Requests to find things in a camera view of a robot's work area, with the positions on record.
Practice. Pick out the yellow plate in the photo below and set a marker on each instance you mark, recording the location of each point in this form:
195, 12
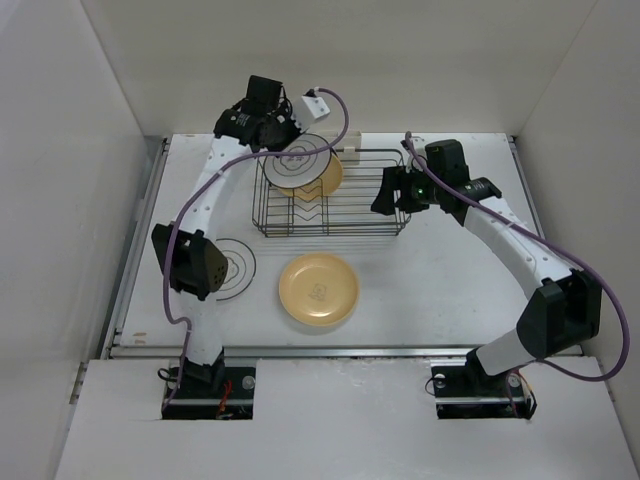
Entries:
325, 185
319, 290

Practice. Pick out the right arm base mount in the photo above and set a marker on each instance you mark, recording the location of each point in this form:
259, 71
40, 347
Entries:
507, 396

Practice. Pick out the black wire dish rack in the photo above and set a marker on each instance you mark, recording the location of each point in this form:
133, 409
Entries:
346, 212

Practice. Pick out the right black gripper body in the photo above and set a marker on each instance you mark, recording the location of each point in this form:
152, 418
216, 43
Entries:
418, 190

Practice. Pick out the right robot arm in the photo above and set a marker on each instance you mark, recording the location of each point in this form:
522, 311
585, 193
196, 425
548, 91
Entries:
563, 302

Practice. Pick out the beige plastic cutlery holder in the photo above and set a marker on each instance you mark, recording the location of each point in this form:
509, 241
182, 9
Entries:
348, 148

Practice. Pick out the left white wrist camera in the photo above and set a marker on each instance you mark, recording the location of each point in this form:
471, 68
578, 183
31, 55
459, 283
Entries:
308, 110

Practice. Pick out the aluminium rail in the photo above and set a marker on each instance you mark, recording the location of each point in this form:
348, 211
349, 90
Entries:
295, 352

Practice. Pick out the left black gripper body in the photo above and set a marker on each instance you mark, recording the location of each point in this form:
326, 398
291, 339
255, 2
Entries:
285, 127

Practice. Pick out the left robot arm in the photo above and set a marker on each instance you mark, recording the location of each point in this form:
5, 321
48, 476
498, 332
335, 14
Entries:
192, 265

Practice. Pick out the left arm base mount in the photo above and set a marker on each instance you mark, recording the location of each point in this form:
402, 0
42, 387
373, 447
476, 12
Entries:
231, 397

